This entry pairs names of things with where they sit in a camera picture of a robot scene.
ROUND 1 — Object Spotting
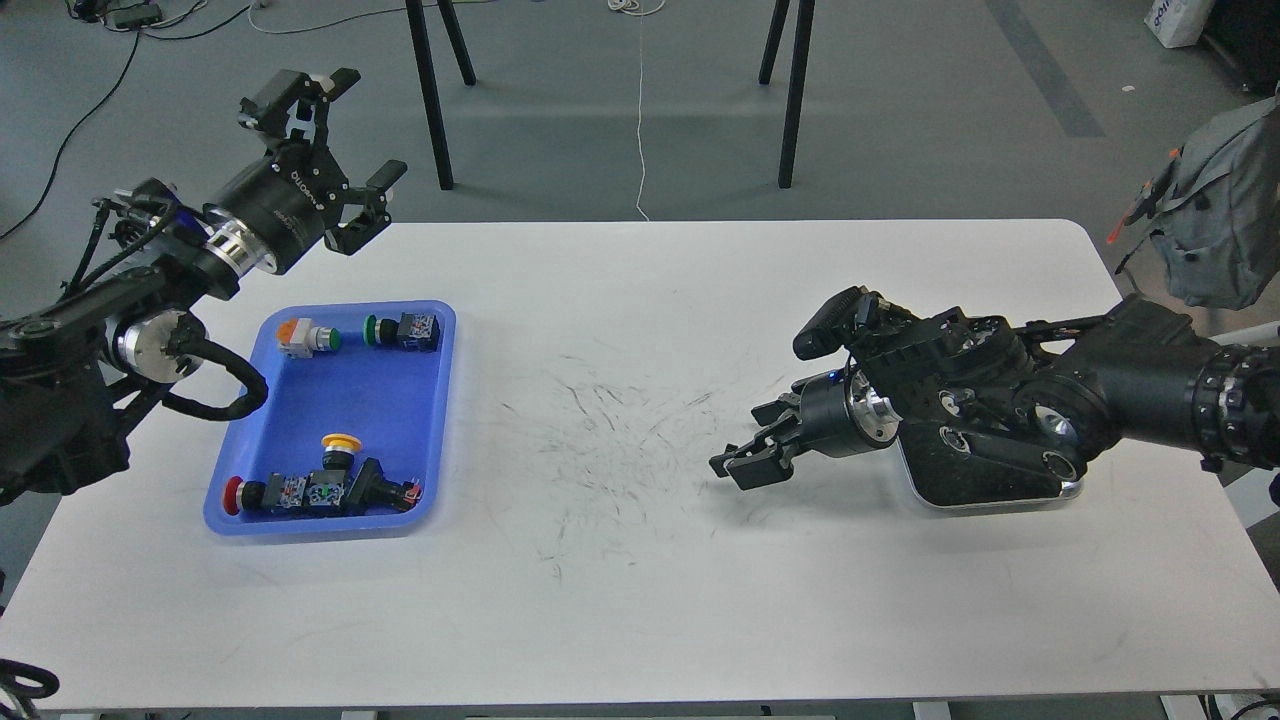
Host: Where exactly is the blue plastic tray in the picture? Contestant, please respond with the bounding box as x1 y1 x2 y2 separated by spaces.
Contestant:
204 299 457 538

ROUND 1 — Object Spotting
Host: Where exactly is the grey backpack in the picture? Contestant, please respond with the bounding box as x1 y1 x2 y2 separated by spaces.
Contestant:
1108 96 1279 310

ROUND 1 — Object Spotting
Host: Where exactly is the red push button switch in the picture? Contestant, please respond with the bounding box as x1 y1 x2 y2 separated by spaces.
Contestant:
220 473 308 518

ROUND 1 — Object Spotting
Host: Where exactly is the orange push button switch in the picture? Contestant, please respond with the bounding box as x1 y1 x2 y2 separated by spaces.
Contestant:
275 316 342 359

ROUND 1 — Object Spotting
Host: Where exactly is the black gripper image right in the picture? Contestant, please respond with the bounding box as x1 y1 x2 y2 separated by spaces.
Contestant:
709 372 881 491

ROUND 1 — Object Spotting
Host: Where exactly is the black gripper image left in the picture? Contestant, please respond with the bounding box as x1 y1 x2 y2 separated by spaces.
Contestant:
205 67 408 275

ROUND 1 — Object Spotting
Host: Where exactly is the white cord on floor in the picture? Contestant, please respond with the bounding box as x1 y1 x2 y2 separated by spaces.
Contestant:
605 0 667 223

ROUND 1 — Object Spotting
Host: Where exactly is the black cable on floor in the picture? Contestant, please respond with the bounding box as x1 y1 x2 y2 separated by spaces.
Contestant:
0 0 251 241

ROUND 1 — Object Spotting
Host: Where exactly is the silver metal tray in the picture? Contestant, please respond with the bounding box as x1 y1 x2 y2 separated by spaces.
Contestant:
900 441 1084 514

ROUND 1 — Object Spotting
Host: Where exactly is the black power strip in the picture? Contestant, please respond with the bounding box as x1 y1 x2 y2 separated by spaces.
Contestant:
102 3 164 32

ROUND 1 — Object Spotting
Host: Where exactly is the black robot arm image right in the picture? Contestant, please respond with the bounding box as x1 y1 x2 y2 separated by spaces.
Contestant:
709 286 1277 509

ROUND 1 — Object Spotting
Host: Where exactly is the black table leg right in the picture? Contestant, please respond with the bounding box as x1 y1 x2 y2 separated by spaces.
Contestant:
756 1 817 190

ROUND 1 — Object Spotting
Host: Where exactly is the yellow mushroom push button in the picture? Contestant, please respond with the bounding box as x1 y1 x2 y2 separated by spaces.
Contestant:
321 433 364 477

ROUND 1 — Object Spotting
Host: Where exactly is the white cardboard box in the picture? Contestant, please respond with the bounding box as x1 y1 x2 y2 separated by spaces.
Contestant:
1144 0 1215 49

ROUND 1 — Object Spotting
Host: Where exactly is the black switch with red wires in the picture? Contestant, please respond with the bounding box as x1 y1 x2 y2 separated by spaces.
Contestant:
303 457 422 516

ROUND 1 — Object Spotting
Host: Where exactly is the green push button switch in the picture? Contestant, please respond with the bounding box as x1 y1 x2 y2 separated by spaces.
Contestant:
362 313 442 352

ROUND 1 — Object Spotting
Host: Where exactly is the black table leg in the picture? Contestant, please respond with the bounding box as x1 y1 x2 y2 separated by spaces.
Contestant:
756 1 817 190
403 1 477 191

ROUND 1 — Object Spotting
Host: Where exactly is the black table leg left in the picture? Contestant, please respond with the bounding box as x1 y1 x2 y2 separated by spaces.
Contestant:
403 1 477 191

